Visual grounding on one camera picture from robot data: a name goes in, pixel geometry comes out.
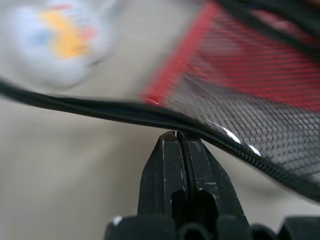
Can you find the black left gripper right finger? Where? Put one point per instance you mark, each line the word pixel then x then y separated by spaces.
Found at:
pixel 212 185

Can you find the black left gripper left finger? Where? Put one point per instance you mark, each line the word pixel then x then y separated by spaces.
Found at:
pixel 160 180

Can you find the black mesh paddle case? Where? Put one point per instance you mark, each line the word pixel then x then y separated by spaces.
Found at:
pixel 262 130

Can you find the red table tennis paddle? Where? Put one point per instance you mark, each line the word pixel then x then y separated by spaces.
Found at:
pixel 240 62

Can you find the white bag with orange print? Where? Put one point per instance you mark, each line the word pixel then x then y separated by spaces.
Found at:
pixel 57 40

